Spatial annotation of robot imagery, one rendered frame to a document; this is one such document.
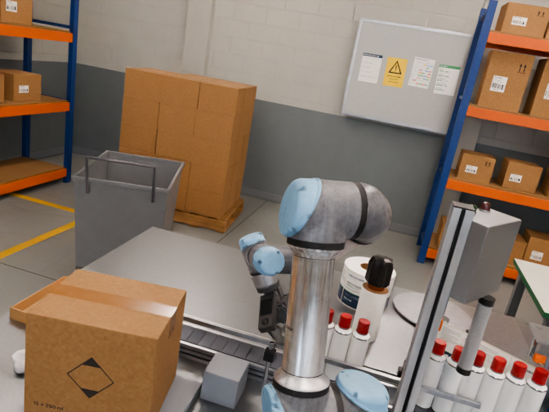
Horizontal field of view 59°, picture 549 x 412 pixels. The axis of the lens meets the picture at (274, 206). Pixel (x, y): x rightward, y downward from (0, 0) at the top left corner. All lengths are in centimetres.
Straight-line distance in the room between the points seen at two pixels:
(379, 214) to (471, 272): 30
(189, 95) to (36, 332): 363
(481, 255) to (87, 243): 281
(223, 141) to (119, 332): 358
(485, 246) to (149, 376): 80
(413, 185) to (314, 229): 494
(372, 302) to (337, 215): 77
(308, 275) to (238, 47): 523
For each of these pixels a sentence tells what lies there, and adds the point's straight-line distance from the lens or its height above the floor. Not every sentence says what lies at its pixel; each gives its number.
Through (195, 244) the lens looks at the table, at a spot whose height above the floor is 83.
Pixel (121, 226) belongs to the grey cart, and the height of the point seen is 49.
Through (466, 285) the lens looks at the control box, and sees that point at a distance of 119.
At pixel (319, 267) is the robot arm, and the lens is 95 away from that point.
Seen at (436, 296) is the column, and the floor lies 128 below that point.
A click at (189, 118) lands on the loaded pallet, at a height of 105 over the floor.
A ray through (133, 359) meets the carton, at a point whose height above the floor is 106.
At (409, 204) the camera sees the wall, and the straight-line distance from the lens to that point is 588.
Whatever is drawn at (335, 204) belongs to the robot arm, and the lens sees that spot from 93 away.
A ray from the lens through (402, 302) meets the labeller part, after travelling 206.
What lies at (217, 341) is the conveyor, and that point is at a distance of 158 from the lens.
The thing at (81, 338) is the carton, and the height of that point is 108.
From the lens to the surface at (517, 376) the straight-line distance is 150.
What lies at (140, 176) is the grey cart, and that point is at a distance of 409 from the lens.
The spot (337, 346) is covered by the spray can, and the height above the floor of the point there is 100.
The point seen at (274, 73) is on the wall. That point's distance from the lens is 592.
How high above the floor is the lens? 175
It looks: 17 degrees down
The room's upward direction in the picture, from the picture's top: 10 degrees clockwise
